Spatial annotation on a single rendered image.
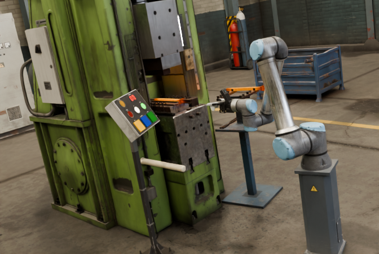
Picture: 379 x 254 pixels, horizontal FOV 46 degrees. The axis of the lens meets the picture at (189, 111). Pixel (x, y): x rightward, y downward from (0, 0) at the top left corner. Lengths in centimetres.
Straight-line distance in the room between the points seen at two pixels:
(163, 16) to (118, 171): 131
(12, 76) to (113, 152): 495
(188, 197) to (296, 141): 119
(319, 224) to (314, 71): 409
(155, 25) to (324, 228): 180
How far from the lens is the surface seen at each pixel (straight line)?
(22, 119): 849
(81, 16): 354
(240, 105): 300
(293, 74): 702
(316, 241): 306
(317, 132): 278
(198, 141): 353
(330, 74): 716
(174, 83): 378
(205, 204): 369
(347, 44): 1135
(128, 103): 293
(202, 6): 1143
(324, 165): 285
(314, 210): 295
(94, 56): 352
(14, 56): 841
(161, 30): 333
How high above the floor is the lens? 169
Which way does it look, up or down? 13 degrees down
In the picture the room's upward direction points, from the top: 10 degrees counter-clockwise
